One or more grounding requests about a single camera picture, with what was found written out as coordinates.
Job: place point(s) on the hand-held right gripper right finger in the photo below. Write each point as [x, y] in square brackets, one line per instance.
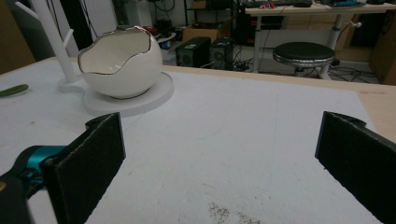
[358, 161]

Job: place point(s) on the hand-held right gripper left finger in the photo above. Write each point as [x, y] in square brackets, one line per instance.
[84, 168]

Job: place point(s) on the white eggshell-shaped ceramic bowl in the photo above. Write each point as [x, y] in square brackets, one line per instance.
[130, 74]

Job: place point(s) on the green leaf-shaped object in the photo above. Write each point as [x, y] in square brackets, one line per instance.
[14, 90]

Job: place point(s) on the brown cabinet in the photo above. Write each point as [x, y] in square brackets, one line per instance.
[386, 49]

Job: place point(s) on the black round stool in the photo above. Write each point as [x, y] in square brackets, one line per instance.
[303, 51]

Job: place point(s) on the white tree-shaped stand with tray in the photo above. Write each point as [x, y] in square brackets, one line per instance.
[53, 37]

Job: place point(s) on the white table mat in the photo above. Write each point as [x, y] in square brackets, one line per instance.
[218, 140]

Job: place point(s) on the light wooden desk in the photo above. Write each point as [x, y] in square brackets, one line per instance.
[311, 10]

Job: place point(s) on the black keyboard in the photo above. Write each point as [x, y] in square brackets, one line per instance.
[280, 3]

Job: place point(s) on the cardboard box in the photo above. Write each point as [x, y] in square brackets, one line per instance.
[199, 33]

